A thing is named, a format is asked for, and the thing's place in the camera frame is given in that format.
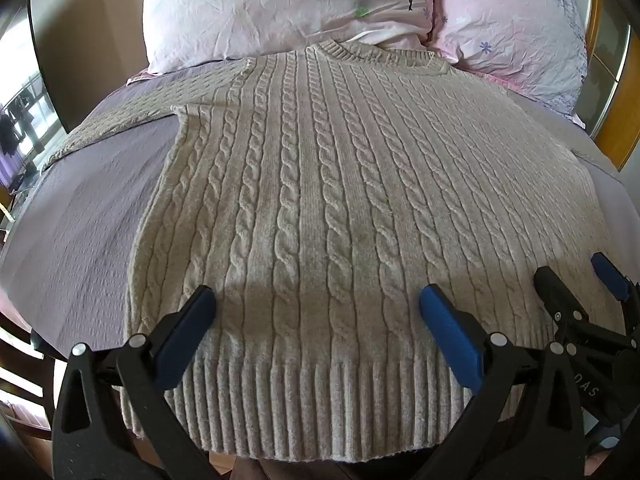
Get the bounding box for dark wooden chair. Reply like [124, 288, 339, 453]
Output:
[0, 300, 68, 443]

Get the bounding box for white floral pillow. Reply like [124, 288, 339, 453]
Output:
[144, 0, 440, 77]

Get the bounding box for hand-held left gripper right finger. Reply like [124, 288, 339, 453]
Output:
[412, 284, 591, 480]

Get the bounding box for wooden headboard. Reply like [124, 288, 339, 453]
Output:
[582, 0, 640, 172]

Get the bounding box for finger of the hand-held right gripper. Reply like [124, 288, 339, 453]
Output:
[590, 252, 640, 313]
[533, 265, 587, 322]

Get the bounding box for beige cable knit sweater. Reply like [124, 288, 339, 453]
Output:
[40, 40, 627, 464]

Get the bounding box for pink floral pillow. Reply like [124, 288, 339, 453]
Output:
[429, 0, 590, 130]

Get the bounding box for dark hanging clothes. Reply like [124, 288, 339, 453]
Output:
[0, 91, 38, 157]

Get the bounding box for lavender bed sheet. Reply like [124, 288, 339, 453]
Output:
[0, 66, 640, 361]

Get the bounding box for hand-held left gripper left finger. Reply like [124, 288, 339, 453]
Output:
[51, 285, 226, 480]

